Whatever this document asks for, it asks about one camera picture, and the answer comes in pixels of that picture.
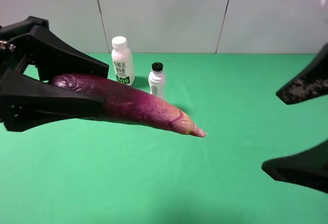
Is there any purple eggplant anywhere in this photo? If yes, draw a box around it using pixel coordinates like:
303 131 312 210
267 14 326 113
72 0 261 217
50 73 207 137

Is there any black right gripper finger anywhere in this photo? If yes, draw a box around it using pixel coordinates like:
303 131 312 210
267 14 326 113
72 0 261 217
276 44 327 105
261 141 327 193

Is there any white milk bottle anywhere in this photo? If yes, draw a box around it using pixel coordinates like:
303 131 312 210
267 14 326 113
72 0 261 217
111 36 135 86

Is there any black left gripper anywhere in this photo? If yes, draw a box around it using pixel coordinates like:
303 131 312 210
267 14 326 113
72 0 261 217
1 16 109 132

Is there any white bottle with black brush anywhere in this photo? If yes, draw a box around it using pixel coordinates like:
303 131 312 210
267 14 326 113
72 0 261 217
148 62 166 100

